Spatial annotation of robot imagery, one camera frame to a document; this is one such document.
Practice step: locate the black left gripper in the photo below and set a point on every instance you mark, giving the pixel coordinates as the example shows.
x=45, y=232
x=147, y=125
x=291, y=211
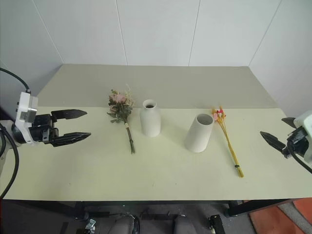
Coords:
x=40, y=128

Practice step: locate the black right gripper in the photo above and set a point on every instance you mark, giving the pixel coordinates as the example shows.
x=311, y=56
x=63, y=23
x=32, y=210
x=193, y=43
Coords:
x=296, y=140

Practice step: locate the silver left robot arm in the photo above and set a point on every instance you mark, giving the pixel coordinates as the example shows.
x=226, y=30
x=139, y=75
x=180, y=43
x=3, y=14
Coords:
x=6, y=143

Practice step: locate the white bottle-shaped vase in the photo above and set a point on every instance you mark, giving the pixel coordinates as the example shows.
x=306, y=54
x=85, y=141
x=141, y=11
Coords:
x=150, y=122

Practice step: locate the white cylindrical vase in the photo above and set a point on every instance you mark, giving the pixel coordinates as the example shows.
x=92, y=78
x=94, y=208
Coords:
x=198, y=136

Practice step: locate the pink flower bouquet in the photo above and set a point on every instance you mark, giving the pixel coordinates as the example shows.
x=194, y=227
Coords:
x=120, y=107

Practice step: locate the yellow dried flower bunch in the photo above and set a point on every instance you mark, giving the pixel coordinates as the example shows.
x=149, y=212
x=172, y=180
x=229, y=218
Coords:
x=229, y=143

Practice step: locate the orange floor mat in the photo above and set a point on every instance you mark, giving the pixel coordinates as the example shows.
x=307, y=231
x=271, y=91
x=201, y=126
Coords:
x=282, y=217

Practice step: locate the small silver metal part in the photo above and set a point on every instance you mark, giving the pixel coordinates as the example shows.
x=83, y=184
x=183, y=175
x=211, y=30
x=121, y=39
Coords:
x=90, y=224

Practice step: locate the dark rounded grey shape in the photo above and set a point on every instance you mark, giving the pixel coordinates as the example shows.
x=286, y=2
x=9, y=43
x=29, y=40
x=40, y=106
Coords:
x=126, y=225
x=184, y=225

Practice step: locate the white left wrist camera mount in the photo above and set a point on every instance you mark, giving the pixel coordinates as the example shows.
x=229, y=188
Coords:
x=24, y=114

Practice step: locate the black bracket with yellow mark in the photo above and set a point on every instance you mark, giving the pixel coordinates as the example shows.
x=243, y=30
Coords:
x=215, y=223

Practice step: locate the black table frame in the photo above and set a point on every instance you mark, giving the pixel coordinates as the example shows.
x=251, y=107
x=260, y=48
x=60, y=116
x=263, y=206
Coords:
x=156, y=202

